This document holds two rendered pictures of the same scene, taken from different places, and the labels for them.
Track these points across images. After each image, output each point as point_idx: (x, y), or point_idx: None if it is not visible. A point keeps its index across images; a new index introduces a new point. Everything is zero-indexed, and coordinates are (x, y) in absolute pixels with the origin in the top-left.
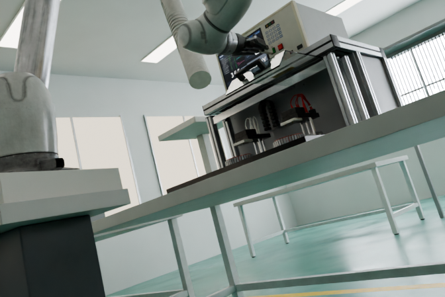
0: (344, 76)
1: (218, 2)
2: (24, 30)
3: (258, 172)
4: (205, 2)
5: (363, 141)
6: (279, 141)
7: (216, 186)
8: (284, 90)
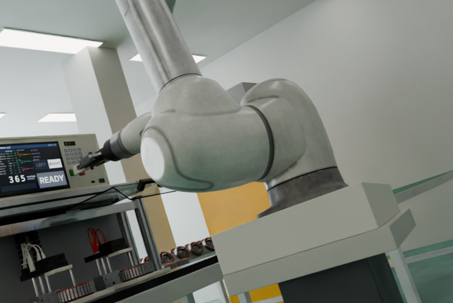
0: (125, 223)
1: None
2: (171, 13)
3: (213, 278)
4: None
5: None
6: (147, 264)
7: (172, 294)
8: None
